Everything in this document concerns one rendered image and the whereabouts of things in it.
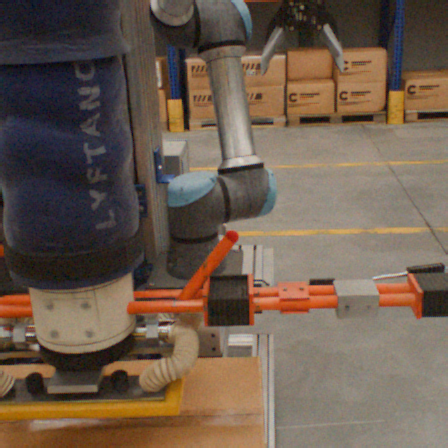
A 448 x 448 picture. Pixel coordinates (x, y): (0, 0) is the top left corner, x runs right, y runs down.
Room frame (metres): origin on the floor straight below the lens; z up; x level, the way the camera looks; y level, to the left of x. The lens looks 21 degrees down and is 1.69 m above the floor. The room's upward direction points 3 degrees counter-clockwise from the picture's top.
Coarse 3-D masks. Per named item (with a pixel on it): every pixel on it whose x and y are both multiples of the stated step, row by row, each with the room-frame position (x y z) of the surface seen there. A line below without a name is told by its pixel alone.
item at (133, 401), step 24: (24, 384) 0.92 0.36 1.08; (120, 384) 0.89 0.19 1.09; (168, 384) 0.91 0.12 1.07; (0, 408) 0.86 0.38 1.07; (24, 408) 0.86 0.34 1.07; (48, 408) 0.86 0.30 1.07; (72, 408) 0.85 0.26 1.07; (96, 408) 0.85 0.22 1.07; (120, 408) 0.85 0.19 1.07; (144, 408) 0.85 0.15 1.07; (168, 408) 0.85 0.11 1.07
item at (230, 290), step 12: (216, 276) 1.03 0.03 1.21; (228, 276) 1.03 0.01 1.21; (240, 276) 1.03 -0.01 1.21; (204, 288) 0.97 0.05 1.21; (216, 288) 1.00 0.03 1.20; (228, 288) 0.99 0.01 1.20; (240, 288) 0.99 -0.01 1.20; (252, 288) 0.97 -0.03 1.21; (204, 300) 0.95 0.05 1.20; (216, 300) 0.94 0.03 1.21; (228, 300) 0.94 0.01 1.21; (240, 300) 0.94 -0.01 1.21; (252, 300) 0.95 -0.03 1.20; (204, 312) 0.95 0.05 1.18; (216, 312) 0.95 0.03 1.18; (228, 312) 0.95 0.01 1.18; (240, 312) 0.95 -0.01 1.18; (252, 312) 0.94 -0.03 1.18; (204, 324) 0.95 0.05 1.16; (216, 324) 0.94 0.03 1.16; (228, 324) 0.94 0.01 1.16; (240, 324) 0.94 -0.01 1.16; (252, 324) 0.94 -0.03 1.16
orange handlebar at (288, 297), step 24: (264, 288) 1.00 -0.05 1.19; (288, 288) 0.99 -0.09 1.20; (312, 288) 1.00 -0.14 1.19; (384, 288) 0.99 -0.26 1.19; (408, 288) 0.99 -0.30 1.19; (0, 312) 0.97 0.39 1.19; (24, 312) 0.97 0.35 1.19; (144, 312) 0.96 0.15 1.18; (168, 312) 0.96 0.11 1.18; (192, 312) 0.96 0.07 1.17; (288, 312) 0.95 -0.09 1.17
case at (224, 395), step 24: (144, 360) 1.19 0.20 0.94; (216, 360) 1.18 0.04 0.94; (240, 360) 1.17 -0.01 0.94; (192, 384) 1.09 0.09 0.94; (216, 384) 1.09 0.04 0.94; (240, 384) 1.09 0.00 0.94; (192, 408) 1.02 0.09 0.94; (216, 408) 1.01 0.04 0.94; (240, 408) 1.01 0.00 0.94; (0, 432) 0.97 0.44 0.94; (24, 432) 0.97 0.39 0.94; (48, 432) 0.97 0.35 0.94; (72, 432) 0.96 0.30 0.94; (96, 432) 0.96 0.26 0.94; (120, 432) 0.96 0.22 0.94; (144, 432) 0.95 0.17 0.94; (168, 432) 0.95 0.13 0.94; (192, 432) 0.95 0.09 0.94; (216, 432) 0.94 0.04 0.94; (240, 432) 0.94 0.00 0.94; (264, 432) 0.94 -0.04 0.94
